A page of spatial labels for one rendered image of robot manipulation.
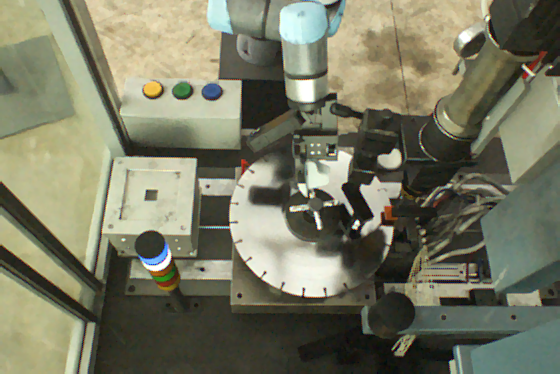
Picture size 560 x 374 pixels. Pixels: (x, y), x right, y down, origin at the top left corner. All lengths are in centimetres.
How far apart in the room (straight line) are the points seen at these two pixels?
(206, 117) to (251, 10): 35
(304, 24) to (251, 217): 40
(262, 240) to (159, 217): 23
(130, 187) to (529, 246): 78
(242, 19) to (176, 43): 163
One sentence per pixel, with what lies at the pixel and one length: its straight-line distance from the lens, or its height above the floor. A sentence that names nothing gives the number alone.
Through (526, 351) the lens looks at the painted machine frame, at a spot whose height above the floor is 143.
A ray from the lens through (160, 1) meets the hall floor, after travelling 274.
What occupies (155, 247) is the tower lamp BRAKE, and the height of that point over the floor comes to 116.
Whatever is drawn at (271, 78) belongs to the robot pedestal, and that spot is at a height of 75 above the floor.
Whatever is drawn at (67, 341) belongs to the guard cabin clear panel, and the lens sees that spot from 104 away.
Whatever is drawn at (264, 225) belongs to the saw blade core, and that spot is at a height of 95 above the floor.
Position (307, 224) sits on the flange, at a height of 96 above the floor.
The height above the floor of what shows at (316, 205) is 100.
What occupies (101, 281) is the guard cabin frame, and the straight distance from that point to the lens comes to 117.
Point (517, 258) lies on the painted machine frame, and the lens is 68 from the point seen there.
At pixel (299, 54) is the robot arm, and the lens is 81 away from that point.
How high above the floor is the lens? 186
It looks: 62 degrees down
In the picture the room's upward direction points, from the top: 7 degrees clockwise
